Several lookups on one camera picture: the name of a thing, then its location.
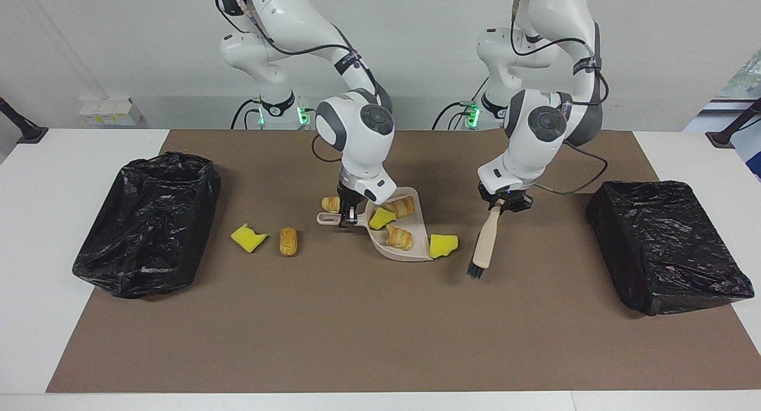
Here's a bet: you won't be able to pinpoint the brown paper table mat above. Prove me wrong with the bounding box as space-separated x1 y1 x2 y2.
46 130 761 394

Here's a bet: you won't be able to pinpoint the white wall socket box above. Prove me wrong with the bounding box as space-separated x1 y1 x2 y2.
79 97 143 126

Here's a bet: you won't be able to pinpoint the black camera stand foot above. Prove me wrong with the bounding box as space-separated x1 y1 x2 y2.
0 97 49 144
706 99 761 149

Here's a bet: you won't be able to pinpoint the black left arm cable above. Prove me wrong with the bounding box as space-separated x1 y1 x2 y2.
511 0 610 196

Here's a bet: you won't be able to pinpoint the pale croissant toy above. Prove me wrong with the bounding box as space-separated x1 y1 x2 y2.
385 224 413 252

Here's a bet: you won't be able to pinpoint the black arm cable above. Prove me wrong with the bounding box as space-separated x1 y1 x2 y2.
511 0 610 196
217 0 381 162

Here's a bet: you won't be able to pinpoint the beige plastic dustpan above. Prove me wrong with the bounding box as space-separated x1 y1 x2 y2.
316 187 435 262

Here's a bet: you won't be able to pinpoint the green and yellow sponge piece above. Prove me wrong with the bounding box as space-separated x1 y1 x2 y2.
369 208 398 231

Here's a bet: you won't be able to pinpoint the brown peanut shaped bread toy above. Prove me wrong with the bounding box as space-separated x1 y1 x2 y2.
279 227 300 258

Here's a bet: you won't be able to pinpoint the beige hand brush black bristles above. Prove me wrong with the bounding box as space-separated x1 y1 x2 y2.
467 202 505 280

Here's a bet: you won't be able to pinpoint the black bag lined bin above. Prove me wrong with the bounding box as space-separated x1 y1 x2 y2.
586 180 755 316
72 152 222 299

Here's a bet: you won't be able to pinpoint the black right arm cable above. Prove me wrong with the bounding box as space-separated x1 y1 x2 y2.
217 0 381 162

